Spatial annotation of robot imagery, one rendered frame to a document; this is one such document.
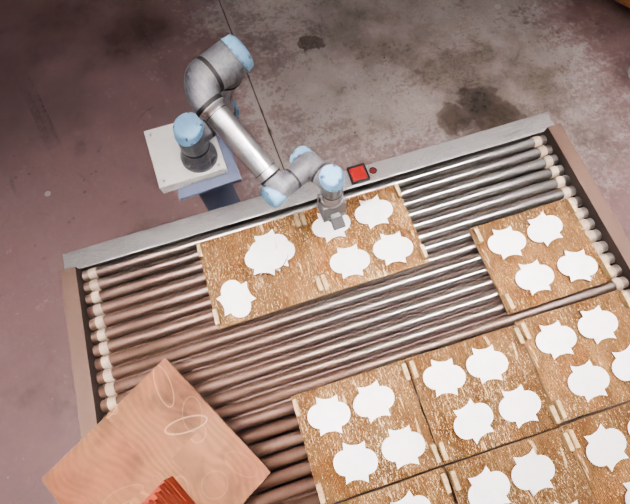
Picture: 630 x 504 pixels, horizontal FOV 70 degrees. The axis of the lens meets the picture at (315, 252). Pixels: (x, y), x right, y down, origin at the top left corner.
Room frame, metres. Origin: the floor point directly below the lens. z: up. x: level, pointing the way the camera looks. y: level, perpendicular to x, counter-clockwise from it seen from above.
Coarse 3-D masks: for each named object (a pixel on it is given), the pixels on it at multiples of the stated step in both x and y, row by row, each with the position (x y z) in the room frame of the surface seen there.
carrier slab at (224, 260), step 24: (288, 216) 0.72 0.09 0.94; (216, 240) 0.64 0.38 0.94; (240, 240) 0.64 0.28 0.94; (288, 240) 0.62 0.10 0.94; (216, 264) 0.55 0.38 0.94; (240, 264) 0.54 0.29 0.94; (288, 264) 0.52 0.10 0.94; (312, 264) 0.51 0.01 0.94; (216, 288) 0.45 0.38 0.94; (264, 288) 0.44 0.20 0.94; (288, 288) 0.43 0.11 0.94; (312, 288) 0.42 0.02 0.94; (264, 312) 0.35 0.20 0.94
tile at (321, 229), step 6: (318, 216) 0.70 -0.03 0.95; (342, 216) 0.70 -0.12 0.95; (318, 222) 0.68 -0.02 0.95; (324, 222) 0.68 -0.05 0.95; (330, 222) 0.67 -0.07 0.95; (348, 222) 0.67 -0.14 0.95; (312, 228) 0.66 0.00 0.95; (318, 228) 0.65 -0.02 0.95; (324, 228) 0.65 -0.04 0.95; (330, 228) 0.65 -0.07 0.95; (342, 228) 0.65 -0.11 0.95; (318, 234) 0.63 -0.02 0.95; (324, 234) 0.63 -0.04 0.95; (330, 234) 0.62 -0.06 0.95; (336, 234) 0.62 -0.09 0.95; (342, 234) 0.62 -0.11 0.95; (330, 240) 0.60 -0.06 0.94
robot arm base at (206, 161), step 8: (208, 152) 1.01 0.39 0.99; (216, 152) 1.04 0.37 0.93; (184, 160) 0.99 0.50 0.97; (192, 160) 0.98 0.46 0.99; (200, 160) 0.98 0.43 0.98; (208, 160) 0.99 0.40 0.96; (216, 160) 1.01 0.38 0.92; (192, 168) 0.97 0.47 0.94; (200, 168) 0.96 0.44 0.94; (208, 168) 0.97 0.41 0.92
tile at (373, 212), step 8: (360, 200) 0.76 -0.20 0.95; (368, 200) 0.75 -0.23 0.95; (376, 200) 0.75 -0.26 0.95; (384, 200) 0.75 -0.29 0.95; (360, 208) 0.72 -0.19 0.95; (368, 208) 0.72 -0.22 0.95; (376, 208) 0.72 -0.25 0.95; (384, 208) 0.71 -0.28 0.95; (392, 208) 0.71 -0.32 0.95; (360, 216) 0.69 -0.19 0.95; (368, 216) 0.69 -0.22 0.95; (376, 216) 0.68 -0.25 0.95; (384, 216) 0.68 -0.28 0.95; (368, 224) 0.65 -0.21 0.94; (376, 224) 0.65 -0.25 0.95
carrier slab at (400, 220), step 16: (368, 192) 0.79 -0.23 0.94; (384, 192) 0.79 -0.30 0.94; (352, 208) 0.73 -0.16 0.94; (400, 208) 0.71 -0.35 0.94; (352, 224) 0.66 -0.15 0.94; (384, 224) 0.65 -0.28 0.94; (400, 224) 0.65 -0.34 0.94; (320, 240) 0.61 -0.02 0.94; (336, 240) 0.60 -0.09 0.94; (352, 240) 0.60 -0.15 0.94; (368, 240) 0.59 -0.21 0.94; (416, 240) 0.57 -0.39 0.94; (320, 256) 0.54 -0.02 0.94; (416, 256) 0.51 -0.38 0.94; (320, 272) 0.48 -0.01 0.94; (368, 272) 0.46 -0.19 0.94; (384, 272) 0.46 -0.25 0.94; (336, 288) 0.41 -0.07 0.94
